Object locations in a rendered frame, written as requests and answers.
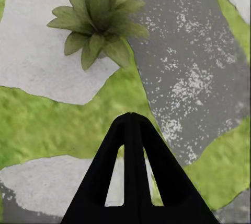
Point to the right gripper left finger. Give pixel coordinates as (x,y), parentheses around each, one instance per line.
(88,204)

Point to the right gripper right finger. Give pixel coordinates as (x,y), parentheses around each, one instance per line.
(182,202)

